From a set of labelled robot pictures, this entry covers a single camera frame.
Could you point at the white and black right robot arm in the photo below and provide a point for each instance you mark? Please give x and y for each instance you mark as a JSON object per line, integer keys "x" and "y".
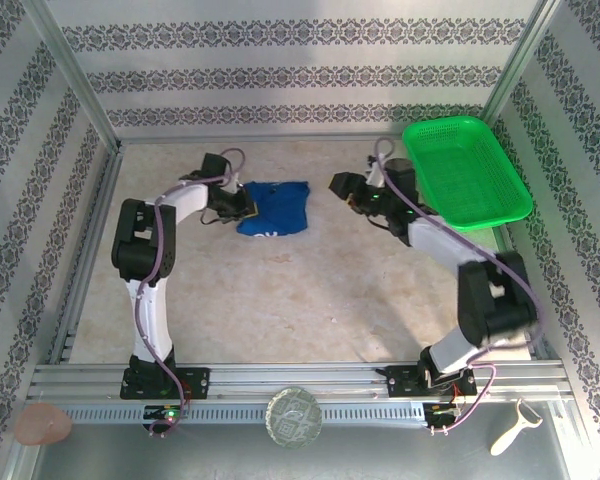
{"x": 440, "y": 242}

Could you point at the round patterned glass dish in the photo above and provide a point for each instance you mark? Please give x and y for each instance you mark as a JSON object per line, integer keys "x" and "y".
{"x": 294, "y": 417}

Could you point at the green plastic basket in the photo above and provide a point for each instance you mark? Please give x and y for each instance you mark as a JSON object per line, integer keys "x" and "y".
{"x": 460, "y": 170}

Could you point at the wide aluminium mounting rail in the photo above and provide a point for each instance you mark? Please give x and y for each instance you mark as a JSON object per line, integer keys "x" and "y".
{"x": 290, "y": 375}

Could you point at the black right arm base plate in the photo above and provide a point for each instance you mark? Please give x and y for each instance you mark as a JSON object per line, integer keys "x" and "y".
{"x": 400, "y": 382}

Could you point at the blue printed t-shirt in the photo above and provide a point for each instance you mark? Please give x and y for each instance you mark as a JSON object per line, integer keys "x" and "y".
{"x": 280, "y": 210}

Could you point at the aluminium frame rail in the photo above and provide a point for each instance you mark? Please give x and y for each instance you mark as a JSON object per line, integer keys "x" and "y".
{"x": 506, "y": 241}
{"x": 94, "y": 225}
{"x": 230, "y": 138}

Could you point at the white peeler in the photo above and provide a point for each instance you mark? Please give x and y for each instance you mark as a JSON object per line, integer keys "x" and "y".
{"x": 510, "y": 435}

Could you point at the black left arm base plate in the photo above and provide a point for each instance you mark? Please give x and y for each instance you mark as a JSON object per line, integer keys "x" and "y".
{"x": 197, "y": 382}

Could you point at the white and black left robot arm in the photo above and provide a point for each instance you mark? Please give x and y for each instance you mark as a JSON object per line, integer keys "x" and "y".
{"x": 190, "y": 197}

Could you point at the aluminium frame post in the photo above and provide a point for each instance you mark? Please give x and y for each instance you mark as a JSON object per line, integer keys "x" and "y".
{"x": 522, "y": 55}
{"x": 75, "y": 75}

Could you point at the small circuit board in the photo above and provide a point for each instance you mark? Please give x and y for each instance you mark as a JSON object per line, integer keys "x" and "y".
{"x": 167, "y": 414}
{"x": 442, "y": 412}

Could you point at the pink stone-like object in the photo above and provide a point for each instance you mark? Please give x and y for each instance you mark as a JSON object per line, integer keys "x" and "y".
{"x": 42, "y": 425}

